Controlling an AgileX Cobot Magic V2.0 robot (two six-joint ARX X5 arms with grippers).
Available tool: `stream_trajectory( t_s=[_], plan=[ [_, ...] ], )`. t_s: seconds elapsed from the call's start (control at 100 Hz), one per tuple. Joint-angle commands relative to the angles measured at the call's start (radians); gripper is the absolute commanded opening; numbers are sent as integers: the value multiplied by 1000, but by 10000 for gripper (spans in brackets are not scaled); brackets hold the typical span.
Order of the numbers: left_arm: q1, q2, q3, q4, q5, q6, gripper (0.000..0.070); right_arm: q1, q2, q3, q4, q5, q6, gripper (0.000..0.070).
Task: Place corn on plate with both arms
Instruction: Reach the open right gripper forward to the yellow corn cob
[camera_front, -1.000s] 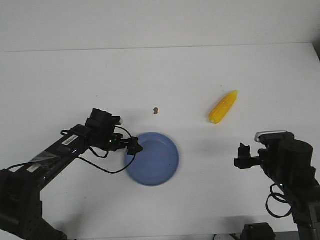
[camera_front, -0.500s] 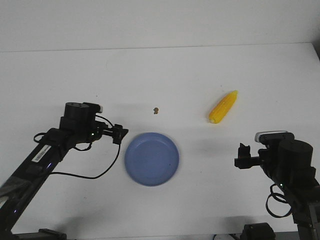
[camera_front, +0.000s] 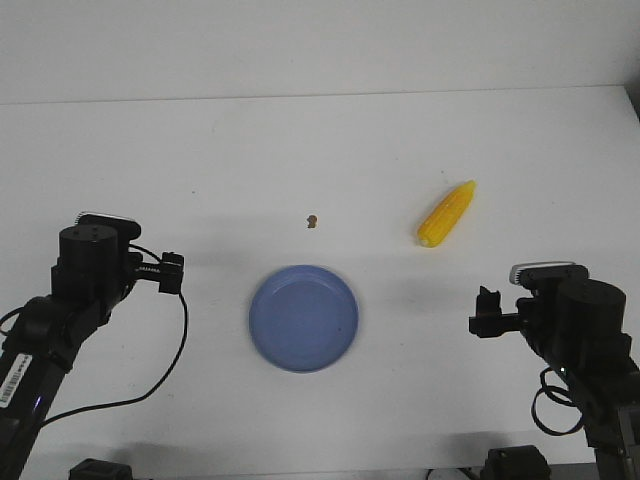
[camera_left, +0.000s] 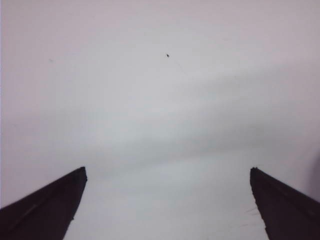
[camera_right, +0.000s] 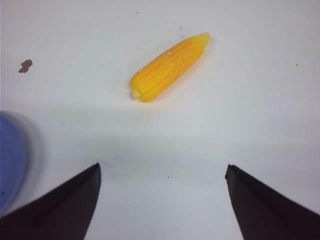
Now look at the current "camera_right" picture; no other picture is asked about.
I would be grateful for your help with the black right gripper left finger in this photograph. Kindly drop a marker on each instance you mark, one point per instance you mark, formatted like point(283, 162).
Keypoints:
point(64, 213)

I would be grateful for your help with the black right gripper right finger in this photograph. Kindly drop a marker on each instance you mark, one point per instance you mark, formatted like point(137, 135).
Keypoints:
point(264, 214)

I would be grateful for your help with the blue round plate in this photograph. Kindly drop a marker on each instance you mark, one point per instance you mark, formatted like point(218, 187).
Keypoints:
point(12, 161)

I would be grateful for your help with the yellow toy corn cob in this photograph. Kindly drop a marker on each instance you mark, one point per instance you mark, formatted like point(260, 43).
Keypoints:
point(154, 78)

